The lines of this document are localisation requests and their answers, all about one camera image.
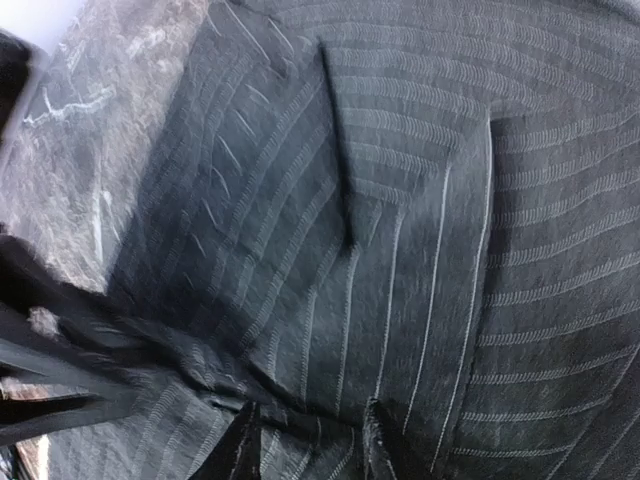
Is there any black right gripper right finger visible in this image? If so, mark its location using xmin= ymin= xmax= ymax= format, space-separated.
xmin=362 ymin=398 xmax=399 ymax=479

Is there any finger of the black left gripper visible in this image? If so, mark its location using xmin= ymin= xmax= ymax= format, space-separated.
xmin=1 ymin=330 xmax=115 ymax=395
xmin=1 ymin=395 xmax=108 ymax=445

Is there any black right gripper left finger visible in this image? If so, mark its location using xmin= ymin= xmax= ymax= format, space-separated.
xmin=207 ymin=402 xmax=262 ymax=479

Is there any black pinstriped long sleeve shirt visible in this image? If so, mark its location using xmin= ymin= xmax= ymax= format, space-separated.
xmin=1 ymin=1 xmax=639 ymax=479

